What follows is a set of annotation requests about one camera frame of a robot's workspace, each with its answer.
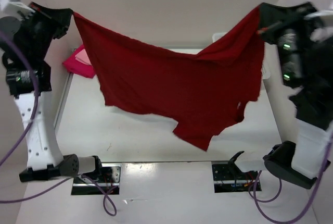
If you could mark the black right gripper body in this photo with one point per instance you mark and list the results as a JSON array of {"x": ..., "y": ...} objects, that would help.
[{"x": 283, "y": 17}]

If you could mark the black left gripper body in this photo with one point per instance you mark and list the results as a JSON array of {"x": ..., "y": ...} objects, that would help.
[{"x": 48, "y": 19}]

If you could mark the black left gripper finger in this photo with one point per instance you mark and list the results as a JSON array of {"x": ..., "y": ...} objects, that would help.
[
  {"x": 59, "y": 30},
  {"x": 61, "y": 16}
]

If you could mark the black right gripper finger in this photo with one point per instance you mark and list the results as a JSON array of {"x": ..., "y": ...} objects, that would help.
[
  {"x": 270, "y": 14},
  {"x": 270, "y": 34}
]

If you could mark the light pink t shirt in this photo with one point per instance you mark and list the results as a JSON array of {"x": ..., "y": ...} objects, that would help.
[{"x": 82, "y": 57}]

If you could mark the magenta t shirt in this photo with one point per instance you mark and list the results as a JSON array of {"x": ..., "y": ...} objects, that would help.
[{"x": 75, "y": 67}]

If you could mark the dark red t shirt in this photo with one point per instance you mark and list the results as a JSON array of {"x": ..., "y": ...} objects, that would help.
[{"x": 204, "y": 93}]

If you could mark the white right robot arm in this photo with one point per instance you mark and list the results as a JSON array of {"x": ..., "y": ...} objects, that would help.
[{"x": 304, "y": 161}]

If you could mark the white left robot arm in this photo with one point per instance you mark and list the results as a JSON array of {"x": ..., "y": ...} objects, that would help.
[{"x": 29, "y": 84}]

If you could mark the white plastic basket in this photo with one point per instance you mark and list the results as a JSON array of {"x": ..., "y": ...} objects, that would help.
[{"x": 265, "y": 70}]

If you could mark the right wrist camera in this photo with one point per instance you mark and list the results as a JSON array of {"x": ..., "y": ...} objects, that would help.
[{"x": 322, "y": 21}]

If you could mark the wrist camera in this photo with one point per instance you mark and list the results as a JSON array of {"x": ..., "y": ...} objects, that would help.
[
  {"x": 11, "y": 0},
  {"x": 322, "y": 21}
]

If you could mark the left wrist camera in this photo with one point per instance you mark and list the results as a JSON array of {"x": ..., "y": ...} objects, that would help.
[{"x": 11, "y": 0}]

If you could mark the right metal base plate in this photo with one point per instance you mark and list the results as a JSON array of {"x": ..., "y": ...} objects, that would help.
[{"x": 226, "y": 180}]

